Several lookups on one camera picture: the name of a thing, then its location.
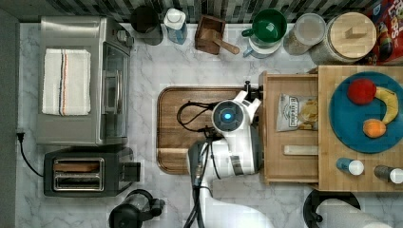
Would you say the clear pitcher blue handle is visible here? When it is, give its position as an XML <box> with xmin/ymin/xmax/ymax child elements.
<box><xmin>242</xmin><ymin>38</ymin><xmax>280</xmax><ymax>59</ymax></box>

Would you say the blue shaker white cap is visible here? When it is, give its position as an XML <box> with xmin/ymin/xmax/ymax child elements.
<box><xmin>336</xmin><ymin>158</ymin><xmax>364</xmax><ymax>176</ymax></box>

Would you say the orange fruit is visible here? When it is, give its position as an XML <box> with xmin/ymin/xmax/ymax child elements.
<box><xmin>363</xmin><ymin>119</ymin><xmax>387</xmax><ymax>139</ymax></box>

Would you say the wooden scoop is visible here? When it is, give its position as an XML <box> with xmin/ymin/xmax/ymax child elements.
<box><xmin>201</xmin><ymin>29</ymin><xmax>240</xmax><ymax>55</ymax></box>

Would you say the clear glass jar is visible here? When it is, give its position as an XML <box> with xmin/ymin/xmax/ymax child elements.
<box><xmin>283</xmin><ymin>13</ymin><xmax>326</xmax><ymax>55</ymax></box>

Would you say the Deep River chips bag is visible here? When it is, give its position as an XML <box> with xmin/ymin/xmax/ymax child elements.
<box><xmin>277</xmin><ymin>93</ymin><xmax>318</xmax><ymax>132</ymax></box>

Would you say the blue round plate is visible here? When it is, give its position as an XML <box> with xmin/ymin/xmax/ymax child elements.
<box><xmin>328</xmin><ymin>71</ymin><xmax>403</xmax><ymax>154</ymax></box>

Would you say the green mug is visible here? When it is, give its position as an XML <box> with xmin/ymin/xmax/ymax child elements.
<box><xmin>241</xmin><ymin>9</ymin><xmax>287</xmax><ymax>46</ymax></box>

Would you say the dark shaker white cap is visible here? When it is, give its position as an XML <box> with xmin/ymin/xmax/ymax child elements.
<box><xmin>374</xmin><ymin>165</ymin><xmax>403</xmax><ymax>184</ymax></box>

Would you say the black cup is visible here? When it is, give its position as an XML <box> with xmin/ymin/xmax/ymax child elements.
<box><xmin>130</xmin><ymin>6</ymin><xmax>163</xmax><ymax>46</ymax></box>

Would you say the light wooden drawer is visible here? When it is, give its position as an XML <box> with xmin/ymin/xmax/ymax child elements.
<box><xmin>259</xmin><ymin>71</ymin><xmax>318</xmax><ymax>184</ymax></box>

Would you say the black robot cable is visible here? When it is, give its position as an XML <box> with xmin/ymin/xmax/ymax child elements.
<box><xmin>176</xmin><ymin>100</ymin><xmax>222</xmax><ymax>228</ymax></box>

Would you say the black power cord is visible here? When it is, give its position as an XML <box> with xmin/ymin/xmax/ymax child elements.
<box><xmin>16</xmin><ymin>131</ymin><xmax>45</xmax><ymax>178</ymax></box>

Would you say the jar with wooden lid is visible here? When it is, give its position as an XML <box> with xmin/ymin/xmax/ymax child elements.
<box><xmin>310</xmin><ymin>12</ymin><xmax>376</xmax><ymax>66</ymax></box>

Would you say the blue bottle white cap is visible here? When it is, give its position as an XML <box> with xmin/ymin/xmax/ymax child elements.
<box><xmin>163</xmin><ymin>9</ymin><xmax>187</xmax><ymax>45</ymax></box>

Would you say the yellow banana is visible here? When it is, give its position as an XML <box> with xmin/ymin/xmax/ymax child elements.
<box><xmin>374</xmin><ymin>86</ymin><xmax>398</xmax><ymax>124</ymax></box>

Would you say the black slot toaster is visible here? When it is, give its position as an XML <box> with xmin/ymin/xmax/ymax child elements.
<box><xmin>44</xmin><ymin>145</ymin><xmax>141</xmax><ymax>198</ymax></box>

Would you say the black paper towel holder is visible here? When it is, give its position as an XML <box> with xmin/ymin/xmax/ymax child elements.
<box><xmin>303</xmin><ymin>190</ymin><xmax>360</xmax><ymax>228</ymax></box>

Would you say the stainless steel toaster oven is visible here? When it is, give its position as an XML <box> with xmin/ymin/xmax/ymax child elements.
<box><xmin>37</xmin><ymin>16</ymin><xmax>134</xmax><ymax>146</ymax></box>

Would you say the white striped dish towel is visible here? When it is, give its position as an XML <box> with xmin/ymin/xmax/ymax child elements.
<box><xmin>42</xmin><ymin>48</ymin><xmax>91</xmax><ymax>116</ymax></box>

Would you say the paper towel roll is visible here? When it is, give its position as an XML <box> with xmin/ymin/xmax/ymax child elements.
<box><xmin>317</xmin><ymin>199</ymin><xmax>393</xmax><ymax>228</ymax></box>

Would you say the black coffee grinder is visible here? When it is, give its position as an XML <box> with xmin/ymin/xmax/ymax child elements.
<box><xmin>108</xmin><ymin>189</ymin><xmax>165</xmax><ymax>228</ymax></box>

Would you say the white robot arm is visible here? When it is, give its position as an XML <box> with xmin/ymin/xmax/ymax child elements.
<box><xmin>183</xmin><ymin>91</ymin><xmax>274</xmax><ymax>228</ymax></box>

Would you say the dark wooden box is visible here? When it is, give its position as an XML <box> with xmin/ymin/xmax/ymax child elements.
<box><xmin>195</xmin><ymin>15</ymin><xmax>225</xmax><ymax>55</ymax></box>

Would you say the white marble block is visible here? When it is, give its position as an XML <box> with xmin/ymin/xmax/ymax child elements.
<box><xmin>283</xmin><ymin>145</ymin><xmax>318</xmax><ymax>156</ymax></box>

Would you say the red apple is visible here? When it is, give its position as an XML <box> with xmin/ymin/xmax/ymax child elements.
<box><xmin>347</xmin><ymin>79</ymin><xmax>376</xmax><ymax>105</ymax></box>

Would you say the Froot Loops cereal box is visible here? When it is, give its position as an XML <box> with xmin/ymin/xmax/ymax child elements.
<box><xmin>360</xmin><ymin>0</ymin><xmax>403</xmax><ymax>66</ymax></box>

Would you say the dark wooden cutting board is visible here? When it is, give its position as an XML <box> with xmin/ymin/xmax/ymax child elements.
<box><xmin>157</xmin><ymin>86</ymin><xmax>241</xmax><ymax>175</ymax></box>

